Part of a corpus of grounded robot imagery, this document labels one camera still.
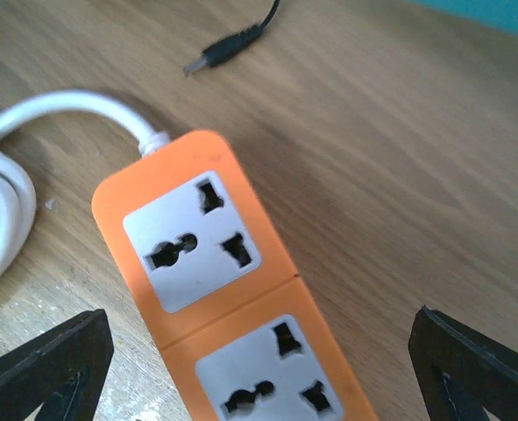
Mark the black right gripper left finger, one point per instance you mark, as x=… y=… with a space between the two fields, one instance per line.
x=59 y=374

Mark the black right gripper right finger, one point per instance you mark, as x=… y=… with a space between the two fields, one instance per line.
x=462 y=374

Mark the orange power strip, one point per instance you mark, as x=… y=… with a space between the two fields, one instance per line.
x=232 y=318

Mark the black power adapter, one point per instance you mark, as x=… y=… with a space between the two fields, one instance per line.
x=228 y=47

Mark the teal power strip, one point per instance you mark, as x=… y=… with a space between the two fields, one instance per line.
x=497 y=14

